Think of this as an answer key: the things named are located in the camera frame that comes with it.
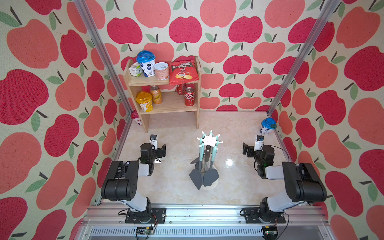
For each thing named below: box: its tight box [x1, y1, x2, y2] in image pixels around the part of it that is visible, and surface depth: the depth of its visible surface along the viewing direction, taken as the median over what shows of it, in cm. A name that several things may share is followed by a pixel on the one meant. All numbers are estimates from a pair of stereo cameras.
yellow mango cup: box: [136, 91, 154, 113], surface depth 89 cm
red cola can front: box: [184, 87, 195, 107], surface depth 90 cm
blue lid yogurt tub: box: [136, 50, 156, 77], surface depth 76 cm
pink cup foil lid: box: [153, 62, 169, 81], surface depth 78 cm
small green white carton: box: [128, 61, 143, 77], surface depth 80 cm
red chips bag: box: [169, 55, 200, 85], surface depth 79 cm
